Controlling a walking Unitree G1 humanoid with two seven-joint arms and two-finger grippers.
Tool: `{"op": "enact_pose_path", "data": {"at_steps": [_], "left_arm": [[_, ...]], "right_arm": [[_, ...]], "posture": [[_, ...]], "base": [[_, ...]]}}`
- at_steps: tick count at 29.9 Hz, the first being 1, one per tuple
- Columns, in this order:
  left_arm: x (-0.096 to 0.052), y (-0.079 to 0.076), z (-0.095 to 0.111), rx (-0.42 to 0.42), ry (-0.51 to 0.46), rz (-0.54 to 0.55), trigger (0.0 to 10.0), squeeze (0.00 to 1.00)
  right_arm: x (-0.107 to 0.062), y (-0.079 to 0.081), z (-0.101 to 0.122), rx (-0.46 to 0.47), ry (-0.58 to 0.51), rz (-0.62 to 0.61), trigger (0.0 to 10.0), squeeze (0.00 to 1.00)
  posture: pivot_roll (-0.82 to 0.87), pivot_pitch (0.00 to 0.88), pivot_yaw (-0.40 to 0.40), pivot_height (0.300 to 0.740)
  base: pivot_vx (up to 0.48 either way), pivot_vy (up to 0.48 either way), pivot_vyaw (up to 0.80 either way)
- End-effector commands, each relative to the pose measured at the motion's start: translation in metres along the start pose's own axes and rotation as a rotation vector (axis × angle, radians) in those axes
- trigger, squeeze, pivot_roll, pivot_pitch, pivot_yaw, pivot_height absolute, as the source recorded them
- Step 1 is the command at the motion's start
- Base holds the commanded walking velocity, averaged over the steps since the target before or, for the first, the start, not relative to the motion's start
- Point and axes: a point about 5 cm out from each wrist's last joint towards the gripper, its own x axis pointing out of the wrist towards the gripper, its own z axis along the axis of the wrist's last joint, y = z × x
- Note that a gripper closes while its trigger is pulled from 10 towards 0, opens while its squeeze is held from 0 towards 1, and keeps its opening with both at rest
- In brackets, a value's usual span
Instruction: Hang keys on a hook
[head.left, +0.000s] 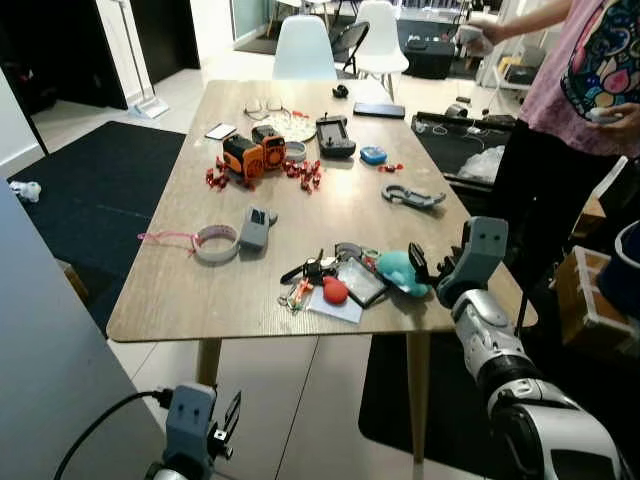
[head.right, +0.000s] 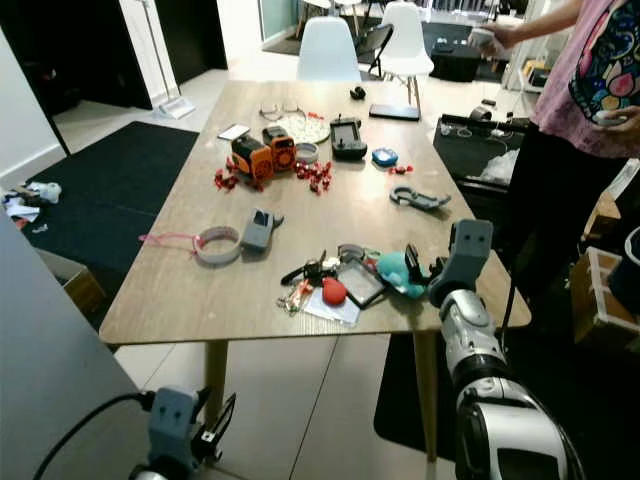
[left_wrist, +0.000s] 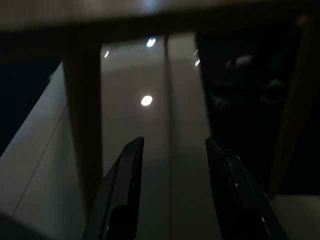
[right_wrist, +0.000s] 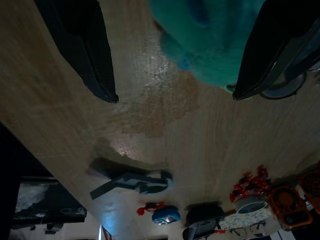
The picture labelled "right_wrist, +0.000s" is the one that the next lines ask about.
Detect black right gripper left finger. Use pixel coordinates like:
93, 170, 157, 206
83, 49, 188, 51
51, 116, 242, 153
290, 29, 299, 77
33, 0, 119, 104

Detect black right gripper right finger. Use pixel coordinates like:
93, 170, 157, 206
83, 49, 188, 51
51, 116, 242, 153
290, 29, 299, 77
232, 0, 320, 101

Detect teal plush toy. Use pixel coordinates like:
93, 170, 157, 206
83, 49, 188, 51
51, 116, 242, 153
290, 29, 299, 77
148, 0, 266, 94

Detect red wrapped candies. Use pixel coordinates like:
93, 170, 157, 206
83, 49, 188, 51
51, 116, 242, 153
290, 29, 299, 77
229, 165, 272, 203

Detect orange round grille device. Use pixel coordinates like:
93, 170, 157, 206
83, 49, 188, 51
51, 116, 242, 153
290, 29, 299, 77
296, 167, 320, 215

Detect white bowl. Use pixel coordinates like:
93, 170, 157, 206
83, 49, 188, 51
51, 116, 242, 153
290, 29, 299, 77
232, 194, 269, 215

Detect patterned white cloth mat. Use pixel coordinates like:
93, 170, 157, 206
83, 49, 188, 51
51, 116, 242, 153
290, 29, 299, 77
219, 208, 275, 237

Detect black game controller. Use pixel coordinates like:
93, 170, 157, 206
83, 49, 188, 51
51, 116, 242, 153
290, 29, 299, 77
182, 201, 226, 240

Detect black-rimmed eyeglasses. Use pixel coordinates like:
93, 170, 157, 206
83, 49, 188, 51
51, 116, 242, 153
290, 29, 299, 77
228, 220, 267, 238

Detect blue key fob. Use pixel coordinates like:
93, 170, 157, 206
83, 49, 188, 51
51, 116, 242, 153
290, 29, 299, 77
151, 205, 181, 226

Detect silver metal key ring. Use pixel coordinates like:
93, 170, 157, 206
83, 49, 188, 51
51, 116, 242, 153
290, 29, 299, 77
259, 71, 307, 100

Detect red cord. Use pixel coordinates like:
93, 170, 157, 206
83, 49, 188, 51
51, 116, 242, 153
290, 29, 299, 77
136, 201, 166, 217

